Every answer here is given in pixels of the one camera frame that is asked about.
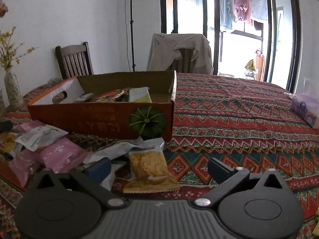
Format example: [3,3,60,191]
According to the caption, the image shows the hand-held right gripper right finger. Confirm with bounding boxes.
[193,158,289,208]

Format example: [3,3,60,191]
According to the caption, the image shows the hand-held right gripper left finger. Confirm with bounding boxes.
[27,157,128,208]

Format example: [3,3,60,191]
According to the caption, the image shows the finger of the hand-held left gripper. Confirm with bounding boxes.
[0,120,13,133]

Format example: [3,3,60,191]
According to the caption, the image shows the yellow cracker packet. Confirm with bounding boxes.
[0,133,18,155]
[123,138,180,194]

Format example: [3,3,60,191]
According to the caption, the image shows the pink snack packet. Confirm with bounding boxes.
[40,138,88,174]
[8,149,42,189]
[12,120,38,134]

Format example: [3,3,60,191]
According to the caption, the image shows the white black-print snack packet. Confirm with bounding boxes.
[14,125,69,152]

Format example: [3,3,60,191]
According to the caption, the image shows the orange cardboard box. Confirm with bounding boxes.
[27,70,178,143]

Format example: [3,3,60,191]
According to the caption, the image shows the grey-white snack packet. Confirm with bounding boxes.
[77,93,94,102]

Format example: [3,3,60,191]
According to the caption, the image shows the orange snack packet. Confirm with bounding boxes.
[92,89,130,103]

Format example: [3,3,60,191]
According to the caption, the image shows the green-white snack packet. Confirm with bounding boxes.
[129,87,152,103]

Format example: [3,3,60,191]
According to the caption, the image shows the floral ceramic vase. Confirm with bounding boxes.
[4,68,24,108]

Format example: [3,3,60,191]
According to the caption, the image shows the yellow flower branches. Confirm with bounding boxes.
[0,25,40,69]

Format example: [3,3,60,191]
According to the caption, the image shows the dark wooden chair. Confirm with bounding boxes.
[55,41,95,80]

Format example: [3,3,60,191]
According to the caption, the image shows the yellow balcony item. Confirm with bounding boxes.
[245,59,256,78]

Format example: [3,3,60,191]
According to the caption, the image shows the purple tissue pack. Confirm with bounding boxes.
[290,78,319,129]

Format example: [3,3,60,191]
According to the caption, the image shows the brown balcony cabinet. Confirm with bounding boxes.
[255,48,265,82]

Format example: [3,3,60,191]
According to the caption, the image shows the jacket-draped wooden chair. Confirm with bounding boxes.
[169,48,196,74]

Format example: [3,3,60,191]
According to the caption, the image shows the pink artificial flowers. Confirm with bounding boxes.
[0,1,9,19]

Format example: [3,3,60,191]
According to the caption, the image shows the beige jacket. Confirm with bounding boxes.
[146,33,215,76]

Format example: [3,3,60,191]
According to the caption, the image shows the black light stand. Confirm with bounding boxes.
[129,0,137,72]

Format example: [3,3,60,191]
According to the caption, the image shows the hanging blue garment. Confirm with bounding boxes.
[219,0,236,31]

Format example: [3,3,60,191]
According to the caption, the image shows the hanging maroon garment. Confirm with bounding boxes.
[234,0,254,26]

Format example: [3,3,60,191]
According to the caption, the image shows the hanging grey-blue shirt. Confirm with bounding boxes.
[250,0,269,21]

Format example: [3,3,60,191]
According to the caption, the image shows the black sliding door frame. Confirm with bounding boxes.
[159,0,302,93]

